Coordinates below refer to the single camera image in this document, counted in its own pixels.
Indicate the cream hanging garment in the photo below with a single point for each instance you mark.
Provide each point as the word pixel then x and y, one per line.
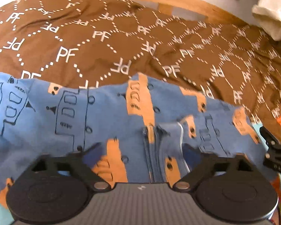
pixel 268 15

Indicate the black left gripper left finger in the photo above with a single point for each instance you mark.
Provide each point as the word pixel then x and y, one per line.
pixel 55 189

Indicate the blue patterned child pants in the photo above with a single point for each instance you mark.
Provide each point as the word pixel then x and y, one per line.
pixel 143 131

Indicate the black das left gripper right finger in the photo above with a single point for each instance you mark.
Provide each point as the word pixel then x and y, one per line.
pixel 273 155

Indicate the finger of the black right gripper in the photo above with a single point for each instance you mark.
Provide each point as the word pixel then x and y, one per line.
pixel 230 189

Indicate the brown PF patterned blanket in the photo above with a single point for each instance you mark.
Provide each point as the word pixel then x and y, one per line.
pixel 98 42

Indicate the wooden bed frame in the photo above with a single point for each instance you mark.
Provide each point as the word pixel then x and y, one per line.
pixel 213 13

